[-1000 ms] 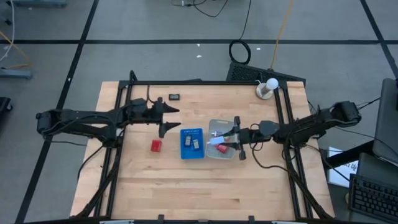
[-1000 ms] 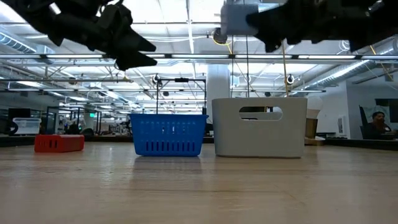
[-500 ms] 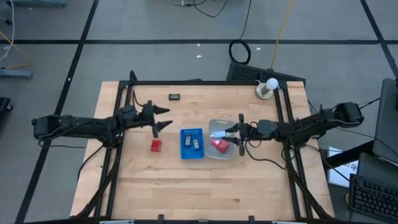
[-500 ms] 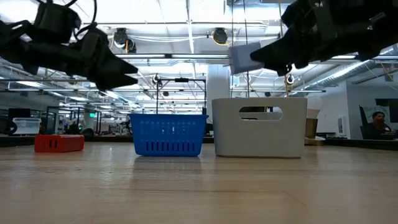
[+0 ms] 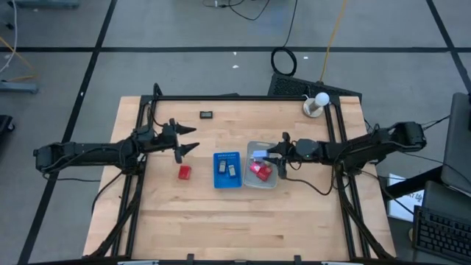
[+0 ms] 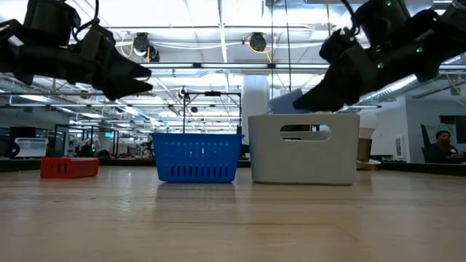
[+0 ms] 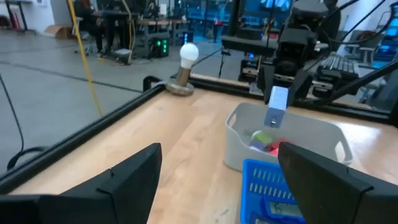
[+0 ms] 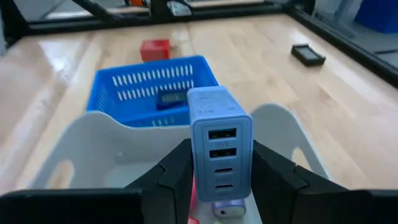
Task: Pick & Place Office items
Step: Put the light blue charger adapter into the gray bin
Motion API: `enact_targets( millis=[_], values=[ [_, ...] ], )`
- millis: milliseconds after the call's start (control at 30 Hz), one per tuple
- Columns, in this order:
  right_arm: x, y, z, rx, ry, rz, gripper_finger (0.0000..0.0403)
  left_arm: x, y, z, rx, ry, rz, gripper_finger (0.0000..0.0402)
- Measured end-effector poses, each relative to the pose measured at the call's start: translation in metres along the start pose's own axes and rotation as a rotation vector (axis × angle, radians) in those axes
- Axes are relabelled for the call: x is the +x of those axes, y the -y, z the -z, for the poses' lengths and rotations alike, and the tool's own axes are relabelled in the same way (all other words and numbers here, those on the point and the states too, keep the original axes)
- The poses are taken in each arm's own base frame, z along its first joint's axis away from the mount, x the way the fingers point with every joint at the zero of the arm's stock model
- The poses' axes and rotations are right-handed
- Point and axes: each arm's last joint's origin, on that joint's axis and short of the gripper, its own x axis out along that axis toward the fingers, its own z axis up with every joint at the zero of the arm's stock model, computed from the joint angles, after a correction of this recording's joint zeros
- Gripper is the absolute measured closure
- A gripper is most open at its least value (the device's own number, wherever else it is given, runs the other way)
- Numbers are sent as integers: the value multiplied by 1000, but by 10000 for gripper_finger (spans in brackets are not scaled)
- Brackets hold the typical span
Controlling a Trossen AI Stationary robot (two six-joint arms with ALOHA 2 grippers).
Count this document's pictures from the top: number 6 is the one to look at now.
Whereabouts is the white building column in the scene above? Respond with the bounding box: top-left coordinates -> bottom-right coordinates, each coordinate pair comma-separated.
241,74 -> 271,132

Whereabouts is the person seated far away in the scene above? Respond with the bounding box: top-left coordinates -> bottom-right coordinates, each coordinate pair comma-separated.
424,130 -> 465,164

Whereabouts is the light blue charger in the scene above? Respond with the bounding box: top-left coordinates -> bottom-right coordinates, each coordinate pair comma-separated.
268,87 -> 306,115

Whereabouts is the black background rig frame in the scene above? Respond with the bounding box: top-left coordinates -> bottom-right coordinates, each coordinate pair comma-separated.
181,90 -> 243,135

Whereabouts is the black aluminium table frame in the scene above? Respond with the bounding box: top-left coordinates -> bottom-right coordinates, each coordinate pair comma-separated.
0,156 -> 466,178

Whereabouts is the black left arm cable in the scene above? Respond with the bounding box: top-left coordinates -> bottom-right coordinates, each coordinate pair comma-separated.
71,0 -> 100,41

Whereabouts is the blue slotted plastic basket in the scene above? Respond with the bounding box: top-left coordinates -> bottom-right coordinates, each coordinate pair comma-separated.
151,132 -> 245,184

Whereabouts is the clear plastic storage tub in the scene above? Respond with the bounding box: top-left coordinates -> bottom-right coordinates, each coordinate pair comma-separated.
14,137 -> 50,158

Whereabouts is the white bulb lamp metal base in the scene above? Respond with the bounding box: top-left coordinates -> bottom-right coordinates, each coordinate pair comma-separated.
356,111 -> 382,171

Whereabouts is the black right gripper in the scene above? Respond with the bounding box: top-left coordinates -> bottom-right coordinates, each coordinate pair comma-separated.
293,28 -> 379,112

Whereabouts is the grey plastic bin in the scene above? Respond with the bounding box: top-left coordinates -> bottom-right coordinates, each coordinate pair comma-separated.
248,114 -> 361,186

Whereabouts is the black ceiling cable reel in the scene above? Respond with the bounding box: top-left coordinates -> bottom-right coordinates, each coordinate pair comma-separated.
132,32 -> 161,63
248,32 -> 269,52

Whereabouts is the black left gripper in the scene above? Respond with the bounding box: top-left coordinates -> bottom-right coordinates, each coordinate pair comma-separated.
78,27 -> 154,102

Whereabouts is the red charger with ports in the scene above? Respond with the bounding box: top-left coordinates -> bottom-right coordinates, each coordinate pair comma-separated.
39,156 -> 100,180

